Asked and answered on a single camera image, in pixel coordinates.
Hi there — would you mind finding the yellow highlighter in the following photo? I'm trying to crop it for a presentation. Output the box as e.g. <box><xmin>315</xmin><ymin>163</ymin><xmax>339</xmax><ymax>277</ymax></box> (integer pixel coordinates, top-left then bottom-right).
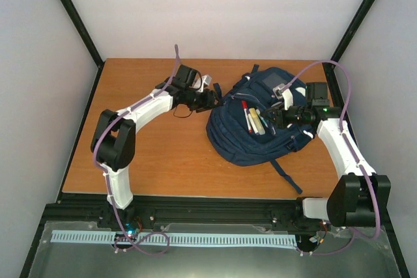
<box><xmin>249</xmin><ymin>108</ymin><xmax>265</xmax><ymax>135</ymax></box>

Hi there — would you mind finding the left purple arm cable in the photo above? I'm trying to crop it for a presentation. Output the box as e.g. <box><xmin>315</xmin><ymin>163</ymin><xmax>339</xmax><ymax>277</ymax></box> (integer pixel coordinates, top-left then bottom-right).
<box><xmin>93</xmin><ymin>44</ymin><xmax>182</xmax><ymax>256</ymax></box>

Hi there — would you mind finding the right black frame post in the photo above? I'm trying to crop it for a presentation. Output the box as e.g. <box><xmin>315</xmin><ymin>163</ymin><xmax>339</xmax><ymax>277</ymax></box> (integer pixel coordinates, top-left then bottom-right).
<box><xmin>328</xmin><ymin>0</ymin><xmax>397</xmax><ymax>67</ymax></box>

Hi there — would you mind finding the purple capped marker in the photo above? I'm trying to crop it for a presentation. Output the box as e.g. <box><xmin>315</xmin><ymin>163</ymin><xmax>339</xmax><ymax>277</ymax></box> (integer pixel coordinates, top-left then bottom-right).
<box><xmin>246</xmin><ymin>109</ymin><xmax>259</xmax><ymax>134</ymax></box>

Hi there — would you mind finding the navy blue student backpack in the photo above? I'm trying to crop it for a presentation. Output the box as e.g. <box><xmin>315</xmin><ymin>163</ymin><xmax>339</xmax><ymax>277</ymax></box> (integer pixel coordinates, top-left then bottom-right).
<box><xmin>206</xmin><ymin>65</ymin><xmax>315</xmax><ymax>193</ymax></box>

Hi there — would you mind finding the light blue slotted cable duct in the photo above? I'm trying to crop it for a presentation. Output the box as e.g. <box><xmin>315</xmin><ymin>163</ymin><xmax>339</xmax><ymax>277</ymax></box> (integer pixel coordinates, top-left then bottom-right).
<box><xmin>50</xmin><ymin>230</ymin><xmax>297</xmax><ymax>249</ymax></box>

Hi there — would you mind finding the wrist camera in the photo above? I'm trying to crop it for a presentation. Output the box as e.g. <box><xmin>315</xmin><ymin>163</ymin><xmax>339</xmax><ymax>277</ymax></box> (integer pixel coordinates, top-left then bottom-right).
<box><xmin>273</xmin><ymin>83</ymin><xmax>293</xmax><ymax>110</ymax></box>
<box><xmin>193</xmin><ymin>75</ymin><xmax>212</xmax><ymax>92</ymax></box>

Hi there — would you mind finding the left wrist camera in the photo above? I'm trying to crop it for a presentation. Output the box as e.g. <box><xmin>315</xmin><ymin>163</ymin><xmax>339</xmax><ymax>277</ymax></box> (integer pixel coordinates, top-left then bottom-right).
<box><xmin>193</xmin><ymin>75</ymin><xmax>212</xmax><ymax>92</ymax></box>

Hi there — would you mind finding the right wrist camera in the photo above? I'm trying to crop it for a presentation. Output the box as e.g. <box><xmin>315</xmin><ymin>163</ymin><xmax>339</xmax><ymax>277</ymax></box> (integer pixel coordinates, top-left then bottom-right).
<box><xmin>273</xmin><ymin>83</ymin><xmax>293</xmax><ymax>110</ymax></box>

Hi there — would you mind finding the black aluminium frame base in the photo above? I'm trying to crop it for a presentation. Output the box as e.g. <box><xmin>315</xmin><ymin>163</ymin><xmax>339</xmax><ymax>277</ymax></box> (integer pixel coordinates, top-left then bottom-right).
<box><xmin>21</xmin><ymin>59</ymin><xmax>409</xmax><ymax>277</ymax></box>

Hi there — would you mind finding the red capped marker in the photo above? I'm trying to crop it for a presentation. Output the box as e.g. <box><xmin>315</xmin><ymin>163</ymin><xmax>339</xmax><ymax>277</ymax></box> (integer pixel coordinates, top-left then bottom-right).
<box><xmin>242</xmin><ymin>100</ymin><xmax>253</xmax><ymax>133</ymax></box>

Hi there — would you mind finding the black frame post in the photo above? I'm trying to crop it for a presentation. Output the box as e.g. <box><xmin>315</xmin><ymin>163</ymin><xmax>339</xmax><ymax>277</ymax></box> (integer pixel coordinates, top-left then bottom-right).
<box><xmin>328</xmin><ymin>0</ymin><xmax>397</xmax><ymax>67</ymax></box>
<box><xmin>40</xmin><ymin>0</ymin><xmax>104</xmax><ymax>68</ymax></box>

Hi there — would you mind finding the left black frame post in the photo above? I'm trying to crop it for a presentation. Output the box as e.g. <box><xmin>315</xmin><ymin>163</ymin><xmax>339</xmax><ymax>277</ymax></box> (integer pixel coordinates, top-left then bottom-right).
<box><xmin>40</xmin><ymin>0</ymin><xmax>104</xmax><ymax>68</ymax></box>

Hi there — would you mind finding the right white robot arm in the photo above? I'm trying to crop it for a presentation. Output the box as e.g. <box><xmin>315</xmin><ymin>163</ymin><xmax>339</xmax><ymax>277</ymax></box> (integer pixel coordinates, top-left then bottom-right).
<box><xmin>261</xmin><ymin>82</ymin><xmax>391</xmax><ymax>229</ymax></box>

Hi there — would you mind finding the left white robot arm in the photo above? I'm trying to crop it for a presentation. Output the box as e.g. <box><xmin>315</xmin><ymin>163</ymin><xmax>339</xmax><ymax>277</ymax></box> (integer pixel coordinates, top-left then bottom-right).
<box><xmin>91</xmin><ymin>64</ymin><xmax>220</xmax><ymax>228</ymax></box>

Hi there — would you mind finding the white green glue stick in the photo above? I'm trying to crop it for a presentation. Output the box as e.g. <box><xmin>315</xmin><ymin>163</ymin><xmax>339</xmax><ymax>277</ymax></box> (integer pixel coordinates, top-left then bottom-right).
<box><xmin>256</xmin><ymin>109</ymin><xmax>269</xmax><ymax>128</ymax></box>

